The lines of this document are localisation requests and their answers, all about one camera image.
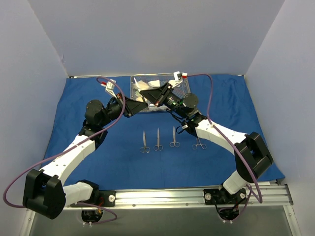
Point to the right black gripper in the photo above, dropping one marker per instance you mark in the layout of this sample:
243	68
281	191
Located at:
163	94

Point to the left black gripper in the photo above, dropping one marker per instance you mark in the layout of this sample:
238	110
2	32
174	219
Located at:
124	105

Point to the steel surgical scissors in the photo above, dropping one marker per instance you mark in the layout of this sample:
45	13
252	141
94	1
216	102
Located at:
174	143

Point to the blue surgical drape cloth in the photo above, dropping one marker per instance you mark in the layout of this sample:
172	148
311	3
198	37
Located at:
118	162

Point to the straight steel scissors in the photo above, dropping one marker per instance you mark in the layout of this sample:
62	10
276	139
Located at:
158	146

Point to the steel hemostat clamp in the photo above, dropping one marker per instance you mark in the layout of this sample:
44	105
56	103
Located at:
198	144

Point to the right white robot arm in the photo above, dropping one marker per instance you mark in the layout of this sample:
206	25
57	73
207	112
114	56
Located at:
252	156

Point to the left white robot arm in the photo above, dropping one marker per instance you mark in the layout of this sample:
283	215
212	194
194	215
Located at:
45	192

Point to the white gauze roll middle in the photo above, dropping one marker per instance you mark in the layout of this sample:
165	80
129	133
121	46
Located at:
154	83

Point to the cream gauze pack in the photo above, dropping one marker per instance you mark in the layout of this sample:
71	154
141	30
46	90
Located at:
141	85

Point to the peach gauze pack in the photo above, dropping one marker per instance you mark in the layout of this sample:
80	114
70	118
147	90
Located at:
140	99

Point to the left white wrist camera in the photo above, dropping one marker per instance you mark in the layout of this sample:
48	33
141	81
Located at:
109	87

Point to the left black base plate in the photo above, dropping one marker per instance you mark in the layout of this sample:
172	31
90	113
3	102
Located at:
103	198

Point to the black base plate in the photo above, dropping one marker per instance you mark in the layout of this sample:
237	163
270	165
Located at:
103	198
221	196

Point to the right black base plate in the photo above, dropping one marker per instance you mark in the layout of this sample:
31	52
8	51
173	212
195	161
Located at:
221	196

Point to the aluminium front rail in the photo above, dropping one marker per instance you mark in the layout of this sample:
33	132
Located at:
192	197

